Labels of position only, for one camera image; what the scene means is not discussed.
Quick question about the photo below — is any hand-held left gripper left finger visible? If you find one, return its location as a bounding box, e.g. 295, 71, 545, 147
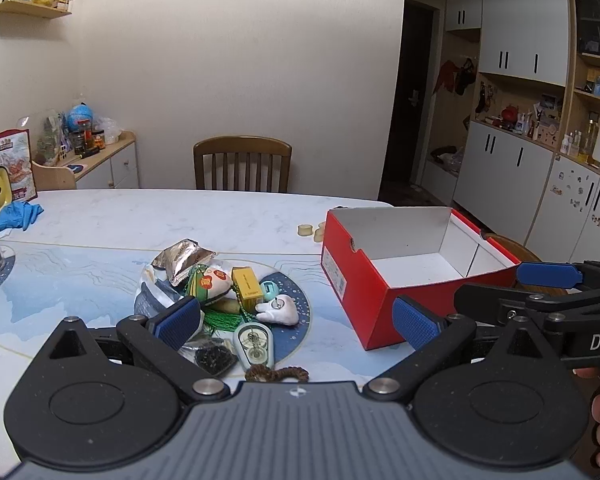
47, 296, 231, 404

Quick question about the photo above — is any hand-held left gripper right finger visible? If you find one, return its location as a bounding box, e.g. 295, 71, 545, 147
362, 296, 563, 403

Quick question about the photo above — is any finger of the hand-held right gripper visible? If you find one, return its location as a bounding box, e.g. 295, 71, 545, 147
454, 282, 600, 333
515, 260, 600, 291

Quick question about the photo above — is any blue grey plastic packet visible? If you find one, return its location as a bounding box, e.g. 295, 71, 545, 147
132, 260, 191, 318

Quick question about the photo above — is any embroidered pouch with green tassel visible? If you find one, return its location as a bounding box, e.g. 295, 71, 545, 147
184, 264, 258, 335

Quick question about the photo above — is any silver foil packet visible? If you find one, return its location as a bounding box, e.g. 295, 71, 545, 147
151, 238, 217, 286

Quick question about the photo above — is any red cardboard box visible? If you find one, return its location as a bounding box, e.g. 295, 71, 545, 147
320, 205, 523, 352

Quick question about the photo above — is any pale green tape measure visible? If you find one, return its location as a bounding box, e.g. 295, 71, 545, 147
232, 322, 276, 373

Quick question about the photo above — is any small yellow box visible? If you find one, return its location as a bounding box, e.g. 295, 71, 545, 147
230, 266, 263, 313

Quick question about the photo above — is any white tooth plush keychain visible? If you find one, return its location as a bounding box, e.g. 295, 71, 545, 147
255, 294, 300, 327

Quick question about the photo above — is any black glitter packet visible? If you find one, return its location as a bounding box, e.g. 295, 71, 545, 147
179, 337, 238, 377

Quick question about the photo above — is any wooden round-back chair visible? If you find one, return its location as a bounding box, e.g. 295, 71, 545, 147
482, 232, 573, 297

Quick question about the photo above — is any blue printed table mat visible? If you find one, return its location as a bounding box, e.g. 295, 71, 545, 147
0, 240, 431, 461

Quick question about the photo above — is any clear yellowish bottle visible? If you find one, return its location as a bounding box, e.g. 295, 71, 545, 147
580, 112, 600, 161

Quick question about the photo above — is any wooden slat-back chair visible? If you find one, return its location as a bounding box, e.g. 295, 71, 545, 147
192, 135, 293, 193

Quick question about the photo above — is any white wooden sideboard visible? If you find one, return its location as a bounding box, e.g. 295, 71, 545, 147
55, 130, 142, 191

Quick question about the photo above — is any light wooden child chair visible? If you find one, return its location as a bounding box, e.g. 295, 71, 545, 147
30, 160, 78, 192

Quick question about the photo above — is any blue rubber glove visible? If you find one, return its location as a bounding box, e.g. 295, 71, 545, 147
0, 201, 45, 238

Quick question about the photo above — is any clear plastic bag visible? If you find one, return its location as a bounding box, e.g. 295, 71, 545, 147
95, 116, 123, 146

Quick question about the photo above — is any dark door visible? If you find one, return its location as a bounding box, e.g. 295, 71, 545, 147
380, 0, 436, 196

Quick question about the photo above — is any black hanging bag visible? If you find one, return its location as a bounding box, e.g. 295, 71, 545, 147
454, 57, 478, 97

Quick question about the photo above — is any red hanging decoration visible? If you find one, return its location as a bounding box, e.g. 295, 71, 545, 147
432, 59, 458, 96

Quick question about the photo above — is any blue globe toy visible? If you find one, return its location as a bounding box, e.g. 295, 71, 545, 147
66, 102, 97, 133

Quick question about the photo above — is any red snack bag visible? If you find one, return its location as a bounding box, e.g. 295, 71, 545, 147
0, 127, 39, 203

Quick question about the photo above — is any brown rope piece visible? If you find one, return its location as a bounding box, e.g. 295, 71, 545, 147
244, 365, 311, 385

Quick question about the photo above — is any white wooden wall cabinet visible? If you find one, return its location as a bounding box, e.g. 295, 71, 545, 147
420, 0, 600, 291

